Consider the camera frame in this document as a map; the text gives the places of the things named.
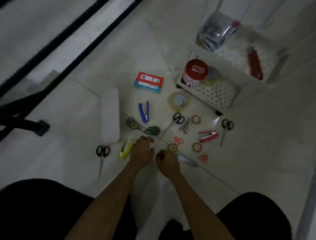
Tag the yellow stapler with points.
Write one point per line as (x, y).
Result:
(126, 149)

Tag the person's right forearm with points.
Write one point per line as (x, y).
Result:
(197, 212)

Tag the red utility knife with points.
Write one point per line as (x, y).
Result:
(254, 64)

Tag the red lidded round can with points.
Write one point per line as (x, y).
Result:
(196, 70)

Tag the clear bag of pens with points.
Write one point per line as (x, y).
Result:
(217, 34)

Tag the black metal railing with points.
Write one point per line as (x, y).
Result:
(40, 127)

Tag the person's left hand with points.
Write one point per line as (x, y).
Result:
(142, 154)

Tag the person's right hand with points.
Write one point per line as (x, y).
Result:
(169, 163)

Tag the long white plastic box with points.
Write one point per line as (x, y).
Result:
(110, 116)

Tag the person's left forearm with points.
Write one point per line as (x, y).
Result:
(111, 205)

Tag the person's black trousers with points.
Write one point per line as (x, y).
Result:
(37, 210)

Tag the green correction tape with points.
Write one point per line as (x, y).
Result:
(153, 130)

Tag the red blue tissue packet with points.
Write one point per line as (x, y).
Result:
(148, 82)

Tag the white small cart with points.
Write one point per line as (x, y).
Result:
(222, 94)

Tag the blue stapler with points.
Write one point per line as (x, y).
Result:
(142, 112)

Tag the red stapler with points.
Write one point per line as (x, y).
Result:
(209, 137)

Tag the clear green utility knife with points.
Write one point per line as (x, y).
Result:
(187, 160)

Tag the small orange scissors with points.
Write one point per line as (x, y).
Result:
(177, 144)
(203, 156)

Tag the white tiled staircase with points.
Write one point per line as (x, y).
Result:
(42, 80)

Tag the green tape dispenser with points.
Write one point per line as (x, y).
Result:
(132, 122)

